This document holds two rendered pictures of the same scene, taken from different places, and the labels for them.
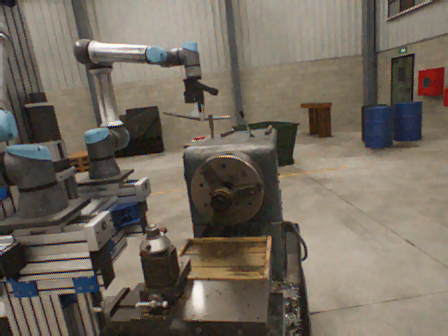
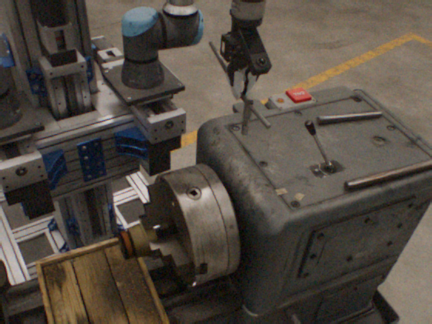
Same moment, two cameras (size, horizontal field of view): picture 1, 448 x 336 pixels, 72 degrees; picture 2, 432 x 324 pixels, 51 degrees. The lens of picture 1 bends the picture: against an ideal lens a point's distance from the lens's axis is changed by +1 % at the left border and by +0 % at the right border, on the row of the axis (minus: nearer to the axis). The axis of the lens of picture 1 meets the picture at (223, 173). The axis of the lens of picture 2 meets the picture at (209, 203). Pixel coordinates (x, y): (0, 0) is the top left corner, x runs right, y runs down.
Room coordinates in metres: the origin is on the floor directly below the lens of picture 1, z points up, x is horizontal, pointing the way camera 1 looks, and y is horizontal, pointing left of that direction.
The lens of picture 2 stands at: (0.84, -0.66, 2.01)
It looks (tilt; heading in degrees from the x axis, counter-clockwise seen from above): 46 degrees down; 50
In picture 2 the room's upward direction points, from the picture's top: 5 degrees clockwise
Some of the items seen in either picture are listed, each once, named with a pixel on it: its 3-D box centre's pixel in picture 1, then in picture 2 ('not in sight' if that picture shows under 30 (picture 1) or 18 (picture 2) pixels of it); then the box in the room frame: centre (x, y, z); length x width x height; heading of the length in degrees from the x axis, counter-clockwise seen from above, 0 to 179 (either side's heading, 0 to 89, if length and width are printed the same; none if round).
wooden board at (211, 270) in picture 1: (221, 259); (100, 296); (1.05, 0.05, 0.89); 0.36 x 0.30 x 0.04; 78
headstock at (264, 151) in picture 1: (237, 171); (308, 189); (1.72, -0.08, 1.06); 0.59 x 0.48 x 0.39; 168
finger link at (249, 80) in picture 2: not in sight; (245, 78); (1.55, 0.09, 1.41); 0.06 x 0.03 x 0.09; 79
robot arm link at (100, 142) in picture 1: (99, 142); (142, 32); (1.53, 0.59, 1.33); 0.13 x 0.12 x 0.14; 165
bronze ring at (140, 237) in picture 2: (221, 199); (138, 241); (1.17, 0.02, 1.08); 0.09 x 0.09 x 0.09; 78
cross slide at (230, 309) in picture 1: (187, 306); not in sight; (0.72, 0.14, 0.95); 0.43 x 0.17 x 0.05; 78
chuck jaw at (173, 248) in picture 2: (246, 190); (177, 256); (1.23, -0.08, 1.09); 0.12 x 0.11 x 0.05; 78
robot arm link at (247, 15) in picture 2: (193, 72); (247, 6); (1.52, 0.09, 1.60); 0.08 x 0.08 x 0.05
